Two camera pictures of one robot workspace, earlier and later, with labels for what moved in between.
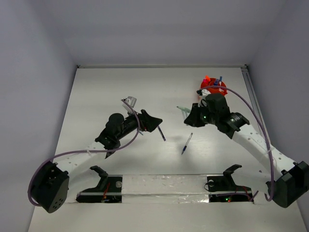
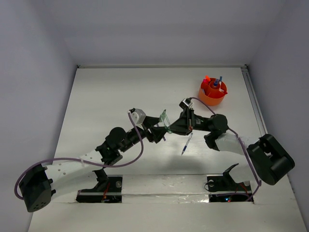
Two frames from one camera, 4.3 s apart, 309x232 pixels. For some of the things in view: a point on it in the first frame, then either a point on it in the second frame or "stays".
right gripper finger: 194,119 → 183,126
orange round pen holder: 221,91 stays
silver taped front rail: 165,189 stays
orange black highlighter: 207,78 stays
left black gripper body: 141,125 → 147,134
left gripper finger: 150,123 → 157,132
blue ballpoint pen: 185,146 stays
